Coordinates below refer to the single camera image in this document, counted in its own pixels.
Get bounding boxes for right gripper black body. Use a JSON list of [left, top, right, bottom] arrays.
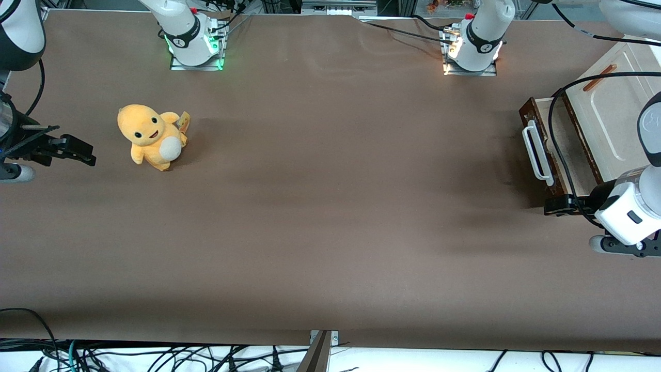
[[0, 127, 65, 166]]

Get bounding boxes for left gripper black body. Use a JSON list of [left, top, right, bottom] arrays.
[[583, 181, 620, 220]]

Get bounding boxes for white drawer handle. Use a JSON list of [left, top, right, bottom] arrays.
[[522, 119, 555, 187]]

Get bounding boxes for dark wooden drawer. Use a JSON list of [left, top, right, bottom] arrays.
[[518, 96, 594, 203]]

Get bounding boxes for yellow plush toy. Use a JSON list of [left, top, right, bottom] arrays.
[[117, 104, 191, 172]]

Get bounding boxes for white power strip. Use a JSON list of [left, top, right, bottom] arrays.
[[301, 0, 379, 17]]

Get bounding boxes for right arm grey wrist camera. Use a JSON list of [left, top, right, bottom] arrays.
[[0, 162, 36, 184]]

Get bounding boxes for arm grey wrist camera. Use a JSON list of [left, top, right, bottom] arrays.
[[589, 234, 661, 258], [0, 162, 36, 184]]

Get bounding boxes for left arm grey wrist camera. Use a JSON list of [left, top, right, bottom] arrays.
[[589, 234, 661, 258]]

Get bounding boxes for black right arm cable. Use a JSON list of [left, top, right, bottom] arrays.
[[23, 58, 46, 117]]

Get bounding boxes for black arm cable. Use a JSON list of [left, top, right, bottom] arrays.
[[547, 0, 661, 220], [23, 58, 46, 117]]

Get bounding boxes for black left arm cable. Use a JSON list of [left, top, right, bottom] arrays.
[[547, 0, 661, 220]]

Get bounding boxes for orange-brown cabinet handle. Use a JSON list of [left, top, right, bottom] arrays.
[[583, 64, 618, 92]]

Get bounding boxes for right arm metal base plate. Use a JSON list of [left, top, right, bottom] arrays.
[[169, 15, 226, 71]]

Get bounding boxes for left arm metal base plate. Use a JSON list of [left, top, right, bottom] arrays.
[[442, 26, 499, 77]]

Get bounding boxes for black curved cable loop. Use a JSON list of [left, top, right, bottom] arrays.
[[0, 308, 58, 372]]

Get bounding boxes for teal cable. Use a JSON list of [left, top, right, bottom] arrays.
[[65, 341, 83, 372]]

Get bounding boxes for black base cable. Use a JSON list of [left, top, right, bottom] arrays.
[[207, 0, 255, 39]]

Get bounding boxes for tangled black cables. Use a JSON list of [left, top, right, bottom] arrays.
[[0, 338, 310, 372]]

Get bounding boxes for short black cable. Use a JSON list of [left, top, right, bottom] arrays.
[[411, 14, 447, 33]]

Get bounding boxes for long black cable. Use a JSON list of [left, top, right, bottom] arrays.
[[359, 20, 455, 45]]

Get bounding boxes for grey metal bracket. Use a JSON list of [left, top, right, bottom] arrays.
[[297, 330, 340, 372]]

